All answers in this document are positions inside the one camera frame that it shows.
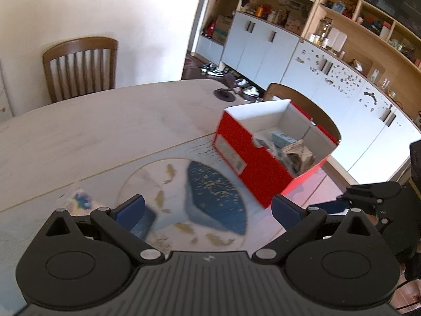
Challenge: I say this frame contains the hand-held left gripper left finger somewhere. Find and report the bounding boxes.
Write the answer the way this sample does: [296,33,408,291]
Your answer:
[44,194,166,266]

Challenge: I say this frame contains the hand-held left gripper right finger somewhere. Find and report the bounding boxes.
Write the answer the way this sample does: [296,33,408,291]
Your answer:
[252,194,380,266]

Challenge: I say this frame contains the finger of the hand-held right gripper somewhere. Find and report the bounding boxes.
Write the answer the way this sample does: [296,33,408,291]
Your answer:
[335,180,403,205]
[317,199,389,227]

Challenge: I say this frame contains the red cardboard box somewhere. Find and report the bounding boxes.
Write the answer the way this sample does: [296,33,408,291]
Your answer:
[213,99,342,209]

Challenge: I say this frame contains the bread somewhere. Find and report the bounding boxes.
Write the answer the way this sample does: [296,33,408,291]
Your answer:
[64,187,99,213]

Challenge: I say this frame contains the silver snack packet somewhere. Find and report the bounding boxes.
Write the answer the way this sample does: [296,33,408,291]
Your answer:
[283,140,314,172]

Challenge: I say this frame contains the light blue slim carton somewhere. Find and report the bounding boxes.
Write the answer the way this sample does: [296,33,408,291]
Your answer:
[271,131,293,147]

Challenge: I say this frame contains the grey-blue packet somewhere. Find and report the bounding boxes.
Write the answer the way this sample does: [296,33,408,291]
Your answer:
[253,136,275,150]

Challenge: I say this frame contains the brown wooden chair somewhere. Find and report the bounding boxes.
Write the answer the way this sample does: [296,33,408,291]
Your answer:
[43,36,119,104]
[263,83,343,145]

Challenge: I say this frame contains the white tall cabinet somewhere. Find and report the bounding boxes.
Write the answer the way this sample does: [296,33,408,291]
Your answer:
[196,10,421,185]

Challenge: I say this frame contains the white shoes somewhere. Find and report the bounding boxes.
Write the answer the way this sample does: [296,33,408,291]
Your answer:
[235,78,262,97]

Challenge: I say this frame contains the black white sneakers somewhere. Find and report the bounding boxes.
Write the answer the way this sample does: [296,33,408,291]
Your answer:
[201,62,231,77]

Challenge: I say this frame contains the red patterned rug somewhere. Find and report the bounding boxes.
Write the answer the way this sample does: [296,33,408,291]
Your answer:
[182,56,206,71]

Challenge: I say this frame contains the wooden shelf unit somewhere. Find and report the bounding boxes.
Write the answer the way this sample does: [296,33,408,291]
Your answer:
[230,0,421,106]

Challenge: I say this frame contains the brown carton with green print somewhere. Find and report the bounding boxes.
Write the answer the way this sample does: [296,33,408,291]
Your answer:
[212,15,232,43]

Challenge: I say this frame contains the red bag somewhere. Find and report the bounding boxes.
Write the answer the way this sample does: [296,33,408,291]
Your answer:
[201,20,216,38]

